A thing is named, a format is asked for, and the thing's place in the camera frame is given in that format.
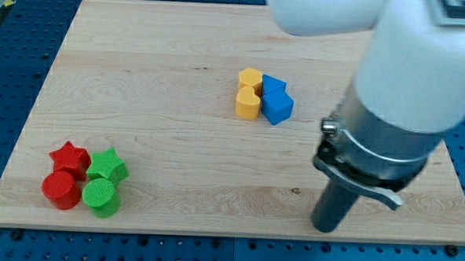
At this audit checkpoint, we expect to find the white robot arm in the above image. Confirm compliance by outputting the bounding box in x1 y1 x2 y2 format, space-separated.
265 0 465 134

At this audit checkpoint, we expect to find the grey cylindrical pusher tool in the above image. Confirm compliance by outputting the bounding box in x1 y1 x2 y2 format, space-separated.
310 180 359 233

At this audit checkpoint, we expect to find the yellow heart block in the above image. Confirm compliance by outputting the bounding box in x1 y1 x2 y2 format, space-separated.
235 86 261 119

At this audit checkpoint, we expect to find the silver clamp ring with lever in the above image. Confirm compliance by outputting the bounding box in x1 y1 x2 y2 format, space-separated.
310 82 449 214

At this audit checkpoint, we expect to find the red cylinder block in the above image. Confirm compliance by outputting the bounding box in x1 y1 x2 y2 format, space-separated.
41 171 81 211

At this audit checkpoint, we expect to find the blue cube block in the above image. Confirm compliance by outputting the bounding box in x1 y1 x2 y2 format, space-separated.
261 89 294 125

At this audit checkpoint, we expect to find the green star block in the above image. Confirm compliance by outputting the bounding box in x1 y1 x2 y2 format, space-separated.
86 147 130 187

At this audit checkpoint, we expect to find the green cylinder block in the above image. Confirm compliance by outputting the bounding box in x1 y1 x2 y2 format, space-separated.
82 178 121 219

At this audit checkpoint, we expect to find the yellow hexagon block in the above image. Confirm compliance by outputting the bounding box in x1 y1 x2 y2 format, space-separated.
238 68 263 96

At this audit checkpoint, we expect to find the light wooden board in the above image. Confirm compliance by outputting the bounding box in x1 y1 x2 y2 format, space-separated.
0 0 465 245

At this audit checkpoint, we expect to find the red star block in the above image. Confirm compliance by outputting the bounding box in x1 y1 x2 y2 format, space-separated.
49 142 91 182

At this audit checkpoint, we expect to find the blue triangle block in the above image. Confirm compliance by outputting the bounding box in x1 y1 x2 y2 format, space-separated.
262 75 287 96

